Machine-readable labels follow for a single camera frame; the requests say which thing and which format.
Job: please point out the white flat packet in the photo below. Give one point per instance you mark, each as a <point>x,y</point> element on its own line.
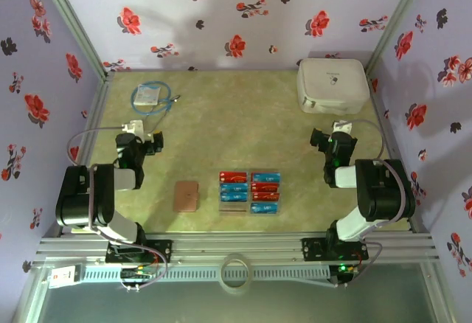
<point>146,94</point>

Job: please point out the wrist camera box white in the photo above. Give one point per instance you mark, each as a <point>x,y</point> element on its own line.
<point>134,127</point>
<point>342,127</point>

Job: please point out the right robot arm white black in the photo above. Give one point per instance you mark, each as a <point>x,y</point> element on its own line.
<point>383,190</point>

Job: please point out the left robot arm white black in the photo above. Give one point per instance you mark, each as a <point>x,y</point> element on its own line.
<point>77,197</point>

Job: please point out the white zip pouch case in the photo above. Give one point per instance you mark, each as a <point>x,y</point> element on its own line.
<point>332,83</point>

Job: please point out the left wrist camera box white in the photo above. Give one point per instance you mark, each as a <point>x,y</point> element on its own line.
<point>134,127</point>

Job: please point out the clear tape roll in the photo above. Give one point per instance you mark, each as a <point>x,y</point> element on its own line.
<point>222,274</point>

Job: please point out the clear acrylic card stand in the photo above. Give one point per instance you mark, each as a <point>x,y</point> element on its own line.
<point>232,208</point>

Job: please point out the green control board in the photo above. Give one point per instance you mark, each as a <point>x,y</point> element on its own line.
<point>138,273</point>
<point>348,269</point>

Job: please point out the aluminium cross rail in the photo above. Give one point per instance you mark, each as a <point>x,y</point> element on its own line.
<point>236,243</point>

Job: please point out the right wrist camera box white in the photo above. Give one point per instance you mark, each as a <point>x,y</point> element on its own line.
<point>342,127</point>

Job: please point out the blue VIP card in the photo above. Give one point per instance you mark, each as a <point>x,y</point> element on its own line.
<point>264,208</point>
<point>234,197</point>
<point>266,177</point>
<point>234,188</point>

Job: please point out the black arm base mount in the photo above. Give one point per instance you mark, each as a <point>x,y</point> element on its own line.
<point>162,251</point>
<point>313,249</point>

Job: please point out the aluminium frame post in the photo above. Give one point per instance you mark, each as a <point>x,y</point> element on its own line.
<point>392,24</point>
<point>75,24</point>

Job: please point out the red VIP card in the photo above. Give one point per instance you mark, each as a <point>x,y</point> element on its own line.
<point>266,197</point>
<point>264,187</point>
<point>233,177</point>

